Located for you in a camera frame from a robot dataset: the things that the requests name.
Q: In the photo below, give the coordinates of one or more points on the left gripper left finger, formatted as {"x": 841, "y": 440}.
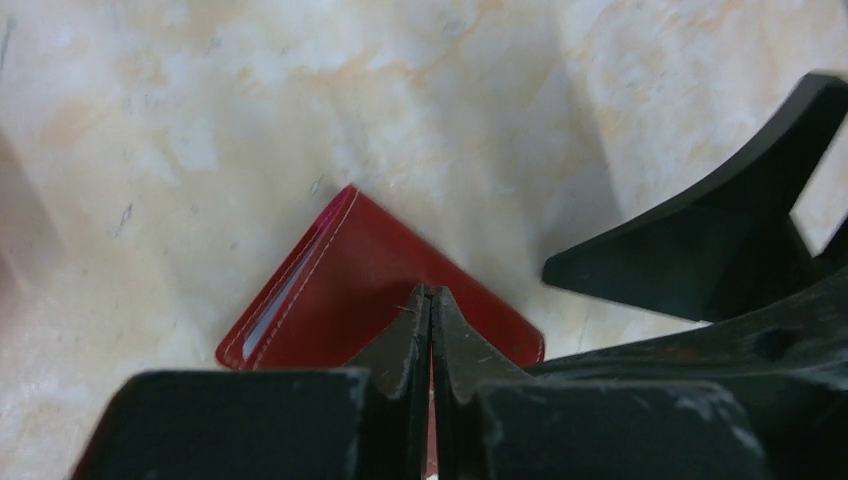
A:
{"x": 365, "y": 420}

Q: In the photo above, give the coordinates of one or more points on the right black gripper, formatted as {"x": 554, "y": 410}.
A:
{"x": 725, "y": 247}

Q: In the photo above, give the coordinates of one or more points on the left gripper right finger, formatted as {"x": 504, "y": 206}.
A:
{"x": 496, "y": 421}

